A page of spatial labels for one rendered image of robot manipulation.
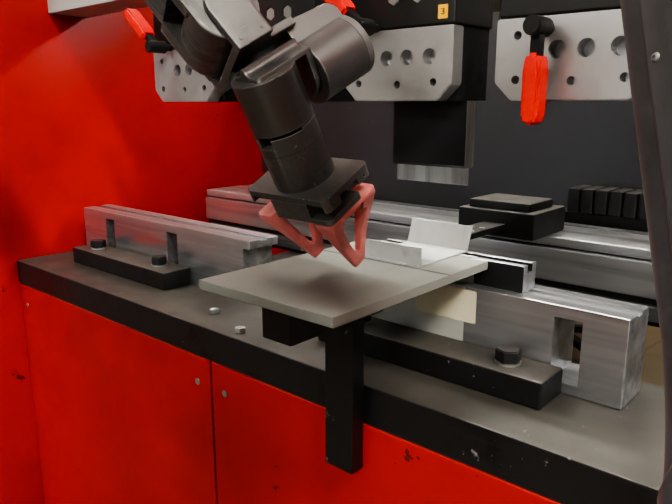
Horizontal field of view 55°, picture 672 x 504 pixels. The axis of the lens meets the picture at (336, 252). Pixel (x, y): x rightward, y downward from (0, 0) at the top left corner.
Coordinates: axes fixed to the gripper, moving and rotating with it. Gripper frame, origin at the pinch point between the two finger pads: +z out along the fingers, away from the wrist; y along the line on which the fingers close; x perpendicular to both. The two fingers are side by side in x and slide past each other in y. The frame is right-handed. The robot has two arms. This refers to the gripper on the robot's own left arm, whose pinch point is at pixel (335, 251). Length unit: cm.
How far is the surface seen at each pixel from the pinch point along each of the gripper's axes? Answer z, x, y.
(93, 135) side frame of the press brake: 4, -21, 86
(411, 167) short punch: 3.0, -19.4, 4.2
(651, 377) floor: 208, -162, 30
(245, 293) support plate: -2.1, 9.7, 2.8
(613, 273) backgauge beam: 27.2, -32.7, -13.4
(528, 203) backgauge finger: 17.9, -33.9, -2.0
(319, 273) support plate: 2.5, 1.1, 2.5
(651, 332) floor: 238, -215, 48
